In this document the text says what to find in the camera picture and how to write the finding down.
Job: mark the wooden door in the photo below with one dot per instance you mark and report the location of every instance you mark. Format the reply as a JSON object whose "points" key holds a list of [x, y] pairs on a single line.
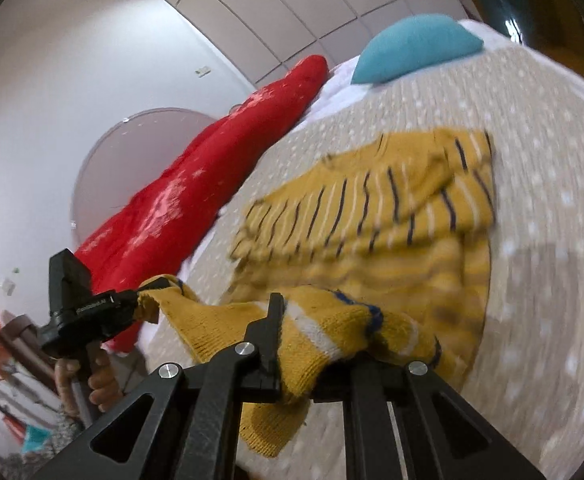
{"points": [[572, 20]]}

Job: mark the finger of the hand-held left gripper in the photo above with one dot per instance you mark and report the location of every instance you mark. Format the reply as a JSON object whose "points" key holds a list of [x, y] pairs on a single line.
{"points": [[154, 283]]}

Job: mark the teal pillow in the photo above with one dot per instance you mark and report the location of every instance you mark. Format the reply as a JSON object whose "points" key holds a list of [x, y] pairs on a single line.
{"points": [[412, 47]]}

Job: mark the wall switch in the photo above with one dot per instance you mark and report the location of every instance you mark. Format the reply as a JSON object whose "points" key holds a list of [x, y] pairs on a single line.
{"points": [[202, 71]]}

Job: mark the wall socket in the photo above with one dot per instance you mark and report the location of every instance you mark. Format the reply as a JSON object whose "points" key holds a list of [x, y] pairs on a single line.
{"points": [[9, 287]]}

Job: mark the glossy beige wardrobe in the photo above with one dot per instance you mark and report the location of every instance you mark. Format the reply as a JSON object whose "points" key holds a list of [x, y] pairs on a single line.
{"points": [[297, 10]]}

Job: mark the red patterned quilt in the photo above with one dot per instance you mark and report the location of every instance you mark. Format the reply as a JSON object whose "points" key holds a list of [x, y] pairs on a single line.
{"points": [[196, 185]]}

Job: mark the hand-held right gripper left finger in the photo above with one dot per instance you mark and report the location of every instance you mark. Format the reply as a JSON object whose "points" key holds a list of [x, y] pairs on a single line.
{"points": [[271, 345]]}

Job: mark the pale round headboard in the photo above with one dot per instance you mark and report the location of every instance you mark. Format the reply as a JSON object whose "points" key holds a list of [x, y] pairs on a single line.
{"points": [[121, 160]]}

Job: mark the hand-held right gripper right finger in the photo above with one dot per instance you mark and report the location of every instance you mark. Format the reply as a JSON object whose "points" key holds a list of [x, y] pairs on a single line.
{"points": [[372, 390]]}

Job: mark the dark brown furniture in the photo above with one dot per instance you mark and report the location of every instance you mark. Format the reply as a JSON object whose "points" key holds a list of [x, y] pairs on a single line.
{"points": [[24, 345]]}

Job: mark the yellow striped knit sweater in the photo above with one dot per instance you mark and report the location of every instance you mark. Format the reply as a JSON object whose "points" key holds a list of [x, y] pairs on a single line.
{"points": [[352, 210]]}

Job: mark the person's left hand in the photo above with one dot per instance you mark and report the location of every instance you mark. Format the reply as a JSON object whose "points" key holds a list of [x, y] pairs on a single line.
{"points": [[102, 382]]}

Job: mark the beige dotted quilted bedspread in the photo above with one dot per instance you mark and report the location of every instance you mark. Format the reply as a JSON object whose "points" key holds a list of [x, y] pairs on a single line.
{"points": [[527, 130]]}

